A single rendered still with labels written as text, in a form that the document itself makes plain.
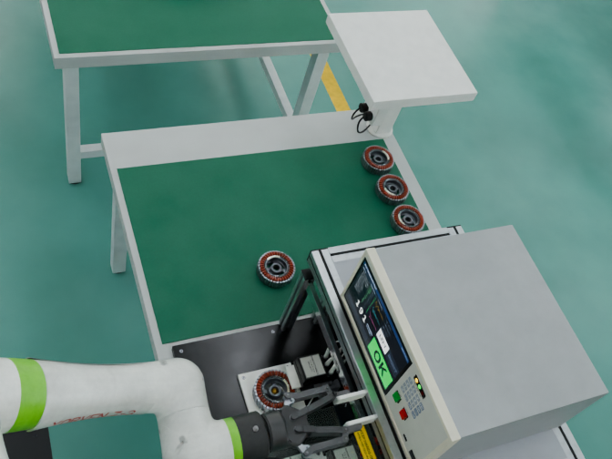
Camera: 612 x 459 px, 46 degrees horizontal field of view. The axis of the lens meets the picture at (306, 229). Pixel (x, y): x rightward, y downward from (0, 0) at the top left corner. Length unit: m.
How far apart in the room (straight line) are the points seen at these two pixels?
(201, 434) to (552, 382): 0.71
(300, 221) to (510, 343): 0.93
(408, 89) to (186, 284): 0.84
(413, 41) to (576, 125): 2.25
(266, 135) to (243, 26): 0.55
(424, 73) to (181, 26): 1.02
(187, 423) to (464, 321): 0.60
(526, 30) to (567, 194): 1.32
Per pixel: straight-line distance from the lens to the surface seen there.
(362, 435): 1.64
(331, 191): 2.38
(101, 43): 2.69
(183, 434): 1.38
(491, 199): 3.70
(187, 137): 2.41
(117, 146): 2.36
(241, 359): 1.97
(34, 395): 1.22
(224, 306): 2.06
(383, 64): 2.16
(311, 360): 1.84
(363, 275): 1.58
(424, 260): 1.59
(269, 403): 1.88
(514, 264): 1.69
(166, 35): 2.75
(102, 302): 2.89
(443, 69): 2.23
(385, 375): 1.59
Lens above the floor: 2.53
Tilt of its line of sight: 52 degrees down
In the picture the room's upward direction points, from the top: 22 degrees clockwise
